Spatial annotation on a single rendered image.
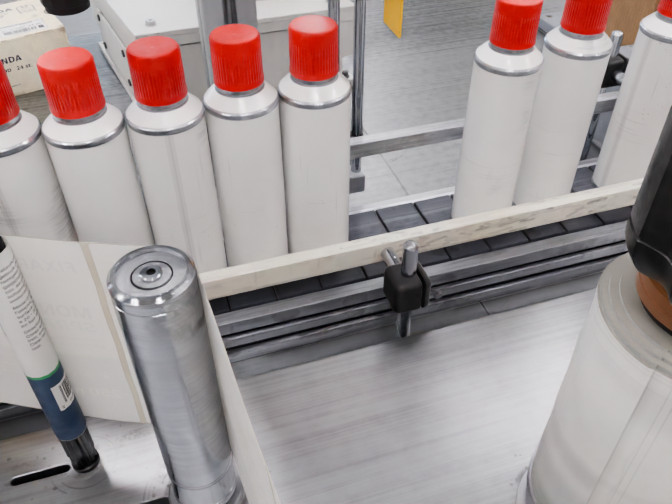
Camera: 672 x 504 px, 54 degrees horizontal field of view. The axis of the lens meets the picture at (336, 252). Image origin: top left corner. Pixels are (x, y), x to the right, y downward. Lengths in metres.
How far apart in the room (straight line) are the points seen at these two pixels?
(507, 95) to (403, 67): 0.47
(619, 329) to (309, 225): 0.29
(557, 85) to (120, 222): 0.35
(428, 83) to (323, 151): 0.48
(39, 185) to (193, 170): 0.10
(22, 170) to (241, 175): 0.14
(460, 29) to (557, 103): 0.56
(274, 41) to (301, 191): 0.38
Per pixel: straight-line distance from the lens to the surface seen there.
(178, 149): 0.45
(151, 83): 0.44
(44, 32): 0.98
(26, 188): 0.47
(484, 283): 0.60
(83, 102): 0.44
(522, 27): 0.51
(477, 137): 0.55
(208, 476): 0.39
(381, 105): 0.89
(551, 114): 0.58
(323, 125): 0.47
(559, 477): 0.37
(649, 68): 0.62
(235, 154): 0.47
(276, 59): 0.86
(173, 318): 0.29
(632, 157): 0.66
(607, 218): 0.66
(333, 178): 0.50
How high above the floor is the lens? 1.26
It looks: 42 degrees down
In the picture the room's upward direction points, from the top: straight up
